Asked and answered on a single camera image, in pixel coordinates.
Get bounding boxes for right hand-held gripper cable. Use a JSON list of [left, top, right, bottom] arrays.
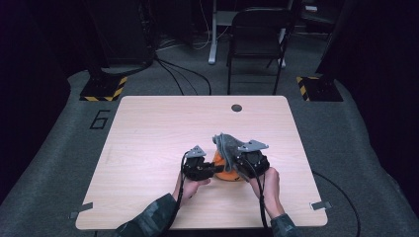
[[245, 157, 271, 231]]

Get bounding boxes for black stand base striped edge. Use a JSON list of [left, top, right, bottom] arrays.
[[294, 74, 344, 103], [79, 68, 128, 103]]

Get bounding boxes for person's right hand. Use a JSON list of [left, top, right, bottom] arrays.
[[247, 166, 282, 220]]

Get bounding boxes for black floor cables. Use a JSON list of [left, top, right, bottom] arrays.
[[153, 56, 212, 97]]

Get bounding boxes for hand-held gripper cable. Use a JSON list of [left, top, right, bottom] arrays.
[[163, 150, 193, 237], [245, 157, 271, 231]]

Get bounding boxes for left hand-held gripper cable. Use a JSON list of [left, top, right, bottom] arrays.
[[163, 150, 193, 237]]

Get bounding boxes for orange plush toy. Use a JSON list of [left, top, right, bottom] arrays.
[[211, 149, 252, 183]]

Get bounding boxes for person's left hand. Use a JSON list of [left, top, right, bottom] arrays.
[[172, 173, 211, 207]]

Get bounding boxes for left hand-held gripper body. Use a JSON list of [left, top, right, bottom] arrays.
[[181, 144, 215, 182]]

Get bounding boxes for white desk leg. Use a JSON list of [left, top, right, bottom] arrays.
[[208, 0, 239, 65]]

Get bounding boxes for grey terry cloth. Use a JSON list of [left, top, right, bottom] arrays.
[[211, 131, 252, 173]]

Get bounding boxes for thin black floor cable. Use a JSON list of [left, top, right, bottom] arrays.
[[311, 170, 362, 237]]

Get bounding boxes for grey tape strip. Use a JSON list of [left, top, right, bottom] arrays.
[[68, 201, 95, 220], [309, 199, 333, 211]]

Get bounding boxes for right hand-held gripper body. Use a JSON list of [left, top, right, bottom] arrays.
[[234, 139, 272, 179]]

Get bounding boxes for black folding chair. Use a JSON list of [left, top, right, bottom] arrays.
[[225, 7, 292, 97]]

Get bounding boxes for dark cabinet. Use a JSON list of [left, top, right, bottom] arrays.
[[86, 0, 156, 69]]

